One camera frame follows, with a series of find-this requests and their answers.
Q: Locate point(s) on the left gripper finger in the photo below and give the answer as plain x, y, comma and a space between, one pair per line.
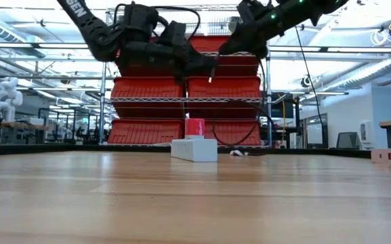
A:
198, 64

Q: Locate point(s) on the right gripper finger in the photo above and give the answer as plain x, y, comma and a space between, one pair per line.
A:
246, 42

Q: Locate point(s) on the red USB charger adapter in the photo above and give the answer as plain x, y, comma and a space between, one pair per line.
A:
195, 128

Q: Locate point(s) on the long white power strip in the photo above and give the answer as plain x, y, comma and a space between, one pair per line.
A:
195, 150

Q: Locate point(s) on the pink USB charger adapter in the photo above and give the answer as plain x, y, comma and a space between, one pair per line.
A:
386, 156

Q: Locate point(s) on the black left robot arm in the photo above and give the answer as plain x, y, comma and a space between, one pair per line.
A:
90, 27

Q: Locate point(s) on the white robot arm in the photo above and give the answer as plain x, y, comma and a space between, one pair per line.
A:
7, 98

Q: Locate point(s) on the red plastic storage bin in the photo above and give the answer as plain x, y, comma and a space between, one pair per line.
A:
141, 133
224, 127
229, 89
203, 44
157, 39
147, 89

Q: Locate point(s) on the white box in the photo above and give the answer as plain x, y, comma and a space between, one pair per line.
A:
36, 121

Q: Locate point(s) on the grey chair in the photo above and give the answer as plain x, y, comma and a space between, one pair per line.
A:
349, 140

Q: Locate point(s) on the wooden work table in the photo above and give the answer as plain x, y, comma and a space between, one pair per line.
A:
22, 125

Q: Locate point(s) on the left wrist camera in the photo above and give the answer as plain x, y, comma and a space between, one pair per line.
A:
174, 33

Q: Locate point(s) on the round ceiling camera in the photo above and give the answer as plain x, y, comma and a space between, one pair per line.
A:
306, 82

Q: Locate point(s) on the white ceiling duct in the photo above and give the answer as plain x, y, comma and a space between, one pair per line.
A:
378, 72

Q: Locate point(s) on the black aluminium table frame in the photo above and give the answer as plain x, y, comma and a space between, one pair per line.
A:
80, 149

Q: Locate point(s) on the white wall dispenser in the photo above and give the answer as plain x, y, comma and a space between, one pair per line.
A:
366, 132

